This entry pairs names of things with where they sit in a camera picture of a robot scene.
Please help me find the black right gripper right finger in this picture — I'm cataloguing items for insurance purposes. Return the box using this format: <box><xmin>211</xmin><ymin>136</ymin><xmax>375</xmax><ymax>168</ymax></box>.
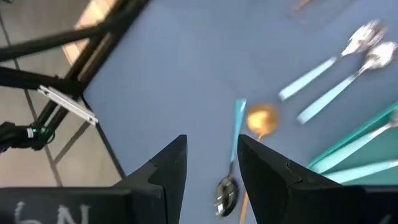
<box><xmin>238</xmin><ymin>134</ymin><xmax>343</xmax><ymax>224</ymax></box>

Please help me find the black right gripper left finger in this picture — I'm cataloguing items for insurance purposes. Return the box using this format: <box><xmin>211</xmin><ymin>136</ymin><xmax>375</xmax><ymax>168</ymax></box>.
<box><xmin>113</xmin><ymin>134</ymin><xmax>188</xmax><ymax>224</ymax></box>

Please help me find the gold spoon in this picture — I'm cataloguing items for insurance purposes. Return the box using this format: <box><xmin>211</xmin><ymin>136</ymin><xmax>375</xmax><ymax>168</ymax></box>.
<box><xmin>238</xmin><ymin>104</ymin><xmax>280</xmax><ymax>224</ymax></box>

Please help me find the black spoon teal handle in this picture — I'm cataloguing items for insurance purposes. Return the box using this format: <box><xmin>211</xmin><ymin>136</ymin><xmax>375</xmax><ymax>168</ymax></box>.
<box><xmin>213</xmin><ymin>98</ymin><xmax>248</xmax><ymax>218</ymax></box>

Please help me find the silver spoon light-blue handle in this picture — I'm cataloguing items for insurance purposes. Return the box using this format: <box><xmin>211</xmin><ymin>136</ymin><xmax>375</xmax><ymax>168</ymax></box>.
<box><xmin>295</xmin><ymin>40</ymin><xmax>398</xmax><ymax>125</ymax></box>
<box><xmin>310</xmin><ymin>116</ymin><xmax>398</xmax><ymax>174</ymax></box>
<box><xmin>323</xmin><ymin>159</ymin><xmax>398</xmax><ymax>184</ymax></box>

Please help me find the light blue handled fork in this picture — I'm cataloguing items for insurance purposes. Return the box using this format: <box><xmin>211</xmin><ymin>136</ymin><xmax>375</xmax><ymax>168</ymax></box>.
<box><xmin>278</xmin><ymin>19</ymin><xmax>388</xmax><ymax>102</ymax></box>

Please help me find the teal plastic bin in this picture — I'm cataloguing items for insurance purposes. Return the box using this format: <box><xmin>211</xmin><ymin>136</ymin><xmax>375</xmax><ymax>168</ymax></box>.
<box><xmin>307</xmin><ymin>102</ymin><xmax>398</xmax><ymax>187</ymax></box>

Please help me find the silver metal bracket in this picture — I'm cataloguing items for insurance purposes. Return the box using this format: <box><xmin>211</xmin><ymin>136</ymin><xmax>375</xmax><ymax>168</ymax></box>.
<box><xmin>37</xmin><ymin>85</ymin><xmax>99</xmax><ymax>127</ymax></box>

